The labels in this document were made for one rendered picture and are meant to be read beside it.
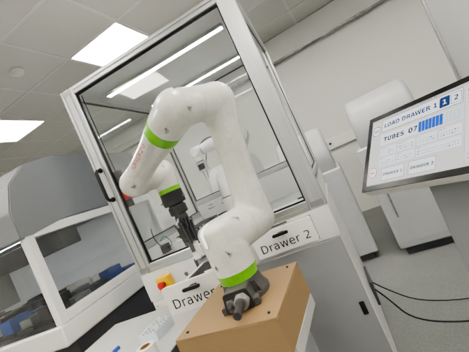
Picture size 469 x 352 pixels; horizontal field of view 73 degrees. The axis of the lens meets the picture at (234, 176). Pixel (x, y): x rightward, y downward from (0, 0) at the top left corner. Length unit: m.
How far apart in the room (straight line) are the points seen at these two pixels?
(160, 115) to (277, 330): 0.63
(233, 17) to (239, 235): 0.98
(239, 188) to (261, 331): 0.42
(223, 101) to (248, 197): 0.31
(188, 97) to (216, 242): 0.41
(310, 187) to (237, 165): 0.50
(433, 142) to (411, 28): 3.66
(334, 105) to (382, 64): 0.75
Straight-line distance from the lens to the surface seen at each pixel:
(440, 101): 1.21
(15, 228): 1.85
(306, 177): 1.41
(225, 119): 1.00
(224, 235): 0.92
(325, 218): 1.44
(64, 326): 1.88
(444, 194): 1.25
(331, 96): 4.59
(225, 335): 0.91
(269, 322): 0.85
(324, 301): 1.57
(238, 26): 1.53
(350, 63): 4.64
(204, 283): 1.25
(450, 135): 1.13
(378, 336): 1.65
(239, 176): 1.01
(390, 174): 1.22
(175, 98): 0.90
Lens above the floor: 1.20
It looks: 1 degrees up
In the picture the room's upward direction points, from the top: 24 degrees counter-clockwise
